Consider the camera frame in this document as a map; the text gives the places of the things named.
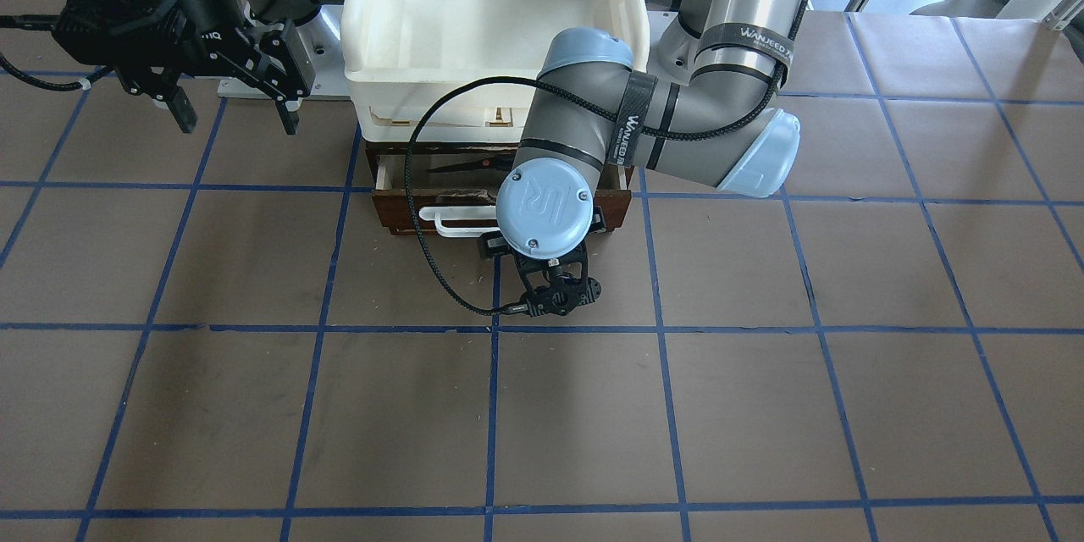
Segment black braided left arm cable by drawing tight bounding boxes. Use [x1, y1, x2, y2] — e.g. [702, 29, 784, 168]
[404, 0, 827, 318]

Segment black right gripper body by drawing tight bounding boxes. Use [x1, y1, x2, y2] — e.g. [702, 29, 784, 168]
[52, 0, 247, 94]

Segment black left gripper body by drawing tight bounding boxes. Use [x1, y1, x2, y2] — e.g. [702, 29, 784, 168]
[478, 212, 608, 262]

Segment white plastic tray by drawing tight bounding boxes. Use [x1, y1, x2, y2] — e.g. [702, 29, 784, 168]
[340, 0, 651, 145]

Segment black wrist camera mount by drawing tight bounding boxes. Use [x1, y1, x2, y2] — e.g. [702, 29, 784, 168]
[499, 242, 601, 317]

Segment wooden drawer with white handle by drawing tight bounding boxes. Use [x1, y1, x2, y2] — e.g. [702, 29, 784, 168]
[371, 154, 634, 238]

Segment grey orange handled scissors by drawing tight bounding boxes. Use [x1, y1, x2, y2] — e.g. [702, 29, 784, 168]
[427, 155, 514, 173]

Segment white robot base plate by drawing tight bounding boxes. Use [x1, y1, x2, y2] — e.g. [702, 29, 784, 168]
[216, 3, 360, 101]

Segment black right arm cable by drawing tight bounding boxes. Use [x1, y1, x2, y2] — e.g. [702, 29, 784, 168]
[0, 13, 115, 94]

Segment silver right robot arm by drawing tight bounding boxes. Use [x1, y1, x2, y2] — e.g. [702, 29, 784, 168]
[51, 0, 344, 134]

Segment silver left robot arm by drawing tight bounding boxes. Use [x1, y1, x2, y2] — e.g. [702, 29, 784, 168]
[495, 0, 808, 260]

